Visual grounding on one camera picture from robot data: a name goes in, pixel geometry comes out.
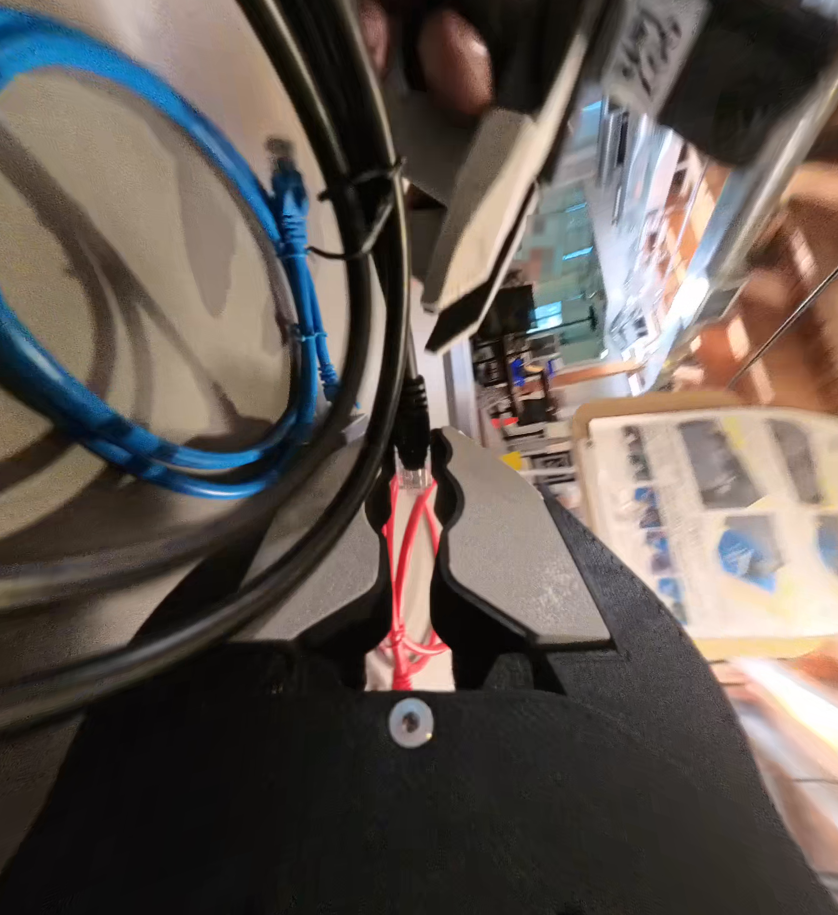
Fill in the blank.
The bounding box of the red ethernet cable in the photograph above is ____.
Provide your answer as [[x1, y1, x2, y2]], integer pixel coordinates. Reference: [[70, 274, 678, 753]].
[[377, 472, 451, 694]]

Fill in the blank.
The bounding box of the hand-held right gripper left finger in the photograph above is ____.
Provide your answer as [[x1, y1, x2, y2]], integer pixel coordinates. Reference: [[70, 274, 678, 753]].
[[234, 444, 396, 651]]

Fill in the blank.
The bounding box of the instruction poster board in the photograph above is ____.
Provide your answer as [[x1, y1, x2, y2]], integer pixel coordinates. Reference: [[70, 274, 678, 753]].
[[574, 394, 838, 661]]

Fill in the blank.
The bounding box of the person's left hand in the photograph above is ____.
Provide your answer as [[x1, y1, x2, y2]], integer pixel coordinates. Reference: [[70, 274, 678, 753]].
[[355, 0, 499, 118]]

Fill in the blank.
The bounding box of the blue ethernet cable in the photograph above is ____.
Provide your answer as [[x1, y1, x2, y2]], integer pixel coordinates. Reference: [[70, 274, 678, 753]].
[[0, 8, 343, 501]]

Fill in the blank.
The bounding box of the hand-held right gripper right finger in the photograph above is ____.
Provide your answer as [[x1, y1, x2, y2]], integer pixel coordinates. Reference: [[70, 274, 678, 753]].
[[428, 425, 614, 656]]

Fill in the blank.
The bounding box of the black ethernet cable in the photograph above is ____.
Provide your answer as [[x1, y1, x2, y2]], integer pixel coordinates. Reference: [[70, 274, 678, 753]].
[[0, 0, 434, 744]]

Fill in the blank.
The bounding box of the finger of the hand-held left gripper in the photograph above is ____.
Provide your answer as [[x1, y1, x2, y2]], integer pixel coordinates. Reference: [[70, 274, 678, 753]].
[[424, 272, 506, 356], [417, 109, 546, 318]]

